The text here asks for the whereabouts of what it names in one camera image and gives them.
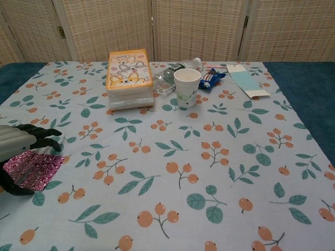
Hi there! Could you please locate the clear plastic water bottle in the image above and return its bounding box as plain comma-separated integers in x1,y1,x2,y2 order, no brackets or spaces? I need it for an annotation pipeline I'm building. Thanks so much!
153,57,202,96

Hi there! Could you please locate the magenta patterned packet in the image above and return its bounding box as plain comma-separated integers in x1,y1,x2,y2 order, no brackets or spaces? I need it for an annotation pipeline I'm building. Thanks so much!
3,151,65,192

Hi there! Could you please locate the white light blue paper card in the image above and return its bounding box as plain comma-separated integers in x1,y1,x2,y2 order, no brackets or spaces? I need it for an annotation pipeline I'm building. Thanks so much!
226,64,271,99

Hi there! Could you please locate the plain white tissue pack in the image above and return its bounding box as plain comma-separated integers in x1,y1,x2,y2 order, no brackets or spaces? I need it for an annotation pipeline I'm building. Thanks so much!
108,95,155,112

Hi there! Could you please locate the corgi print tissue pack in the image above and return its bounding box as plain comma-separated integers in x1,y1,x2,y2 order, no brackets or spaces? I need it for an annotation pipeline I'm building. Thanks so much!
106,48,154,99

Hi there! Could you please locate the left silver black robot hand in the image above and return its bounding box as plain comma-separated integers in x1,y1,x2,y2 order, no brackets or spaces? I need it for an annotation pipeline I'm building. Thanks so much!
0,124,63,197

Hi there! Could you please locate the woven folding screen panel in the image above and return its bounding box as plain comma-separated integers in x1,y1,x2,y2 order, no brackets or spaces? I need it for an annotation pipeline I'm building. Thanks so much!
52,0,155,63
0,0,65,67
151,0,251,63
237,0,335,63

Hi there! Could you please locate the white paper cup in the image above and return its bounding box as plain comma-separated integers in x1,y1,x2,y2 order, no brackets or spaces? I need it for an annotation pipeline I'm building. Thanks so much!
173,68,202,109

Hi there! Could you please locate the blue snack packet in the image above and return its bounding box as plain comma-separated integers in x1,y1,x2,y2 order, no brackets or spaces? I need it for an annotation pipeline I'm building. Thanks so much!
198,67,226,93

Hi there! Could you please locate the floral berry leaf tablecloth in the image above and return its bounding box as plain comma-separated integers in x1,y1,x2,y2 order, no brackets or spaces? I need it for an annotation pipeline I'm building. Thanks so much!
0,60,335,251

